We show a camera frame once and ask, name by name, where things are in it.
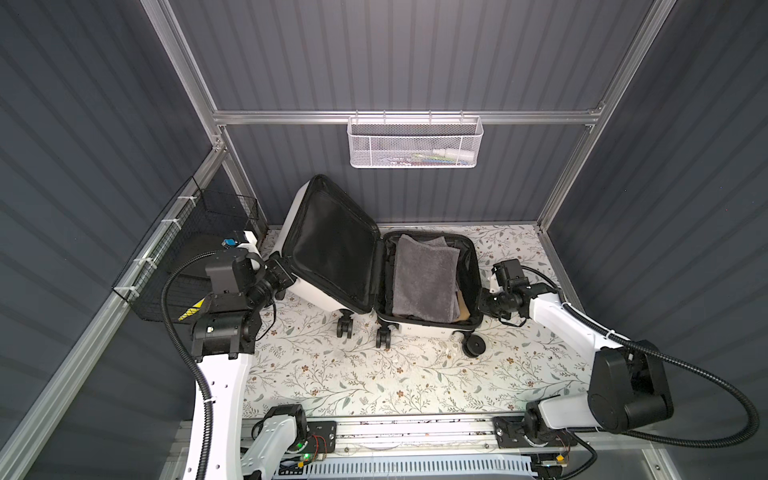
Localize grey towel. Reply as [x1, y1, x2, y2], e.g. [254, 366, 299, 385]
[392, 235, 460, 324]

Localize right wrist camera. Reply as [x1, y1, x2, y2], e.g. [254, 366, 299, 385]
[491, 259, 529, 292]

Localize white wire mesh basket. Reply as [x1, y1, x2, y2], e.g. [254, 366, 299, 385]
[346, 114, 484, 169]

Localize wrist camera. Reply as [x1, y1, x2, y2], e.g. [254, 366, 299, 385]
[491, 259, 529, 292]
[221, 230, 260, 254]

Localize white tube in basket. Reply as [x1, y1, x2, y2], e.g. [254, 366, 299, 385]
[432, 148, 477, 165]

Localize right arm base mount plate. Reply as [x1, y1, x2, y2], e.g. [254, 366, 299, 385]
[491, 415, 577, 449]

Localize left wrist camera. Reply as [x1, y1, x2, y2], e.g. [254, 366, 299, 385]
[221, 230, 260, 254]

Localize white perforated vent panel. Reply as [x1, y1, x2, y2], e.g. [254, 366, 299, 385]
[275, 454, 538, 479]

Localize aluminium front rail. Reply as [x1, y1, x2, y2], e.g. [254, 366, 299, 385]
[173, 410, 655, 460]

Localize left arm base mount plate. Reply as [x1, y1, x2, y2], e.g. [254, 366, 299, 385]
[294, 420, 338, 457]

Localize yellow black striped item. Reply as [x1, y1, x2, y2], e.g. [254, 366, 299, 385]
[178, 299, 205, 322]

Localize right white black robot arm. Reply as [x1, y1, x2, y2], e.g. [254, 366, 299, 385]
[479, 260, 760, 449]

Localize black wire mesh basket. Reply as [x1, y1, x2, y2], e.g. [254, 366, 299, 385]
[112, 179, 263, 323]

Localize black carry-on suitcase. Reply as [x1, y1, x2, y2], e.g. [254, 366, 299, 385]
[273, 175, 486, 358]

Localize tan shorts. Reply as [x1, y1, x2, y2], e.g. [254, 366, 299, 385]
[456, 291, 471, 322]

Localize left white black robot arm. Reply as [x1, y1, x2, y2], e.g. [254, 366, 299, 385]
[160, 248, 308, 479]

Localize black flat pad in basket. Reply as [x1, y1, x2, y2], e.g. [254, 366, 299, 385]
[168, 233, 232, 281]

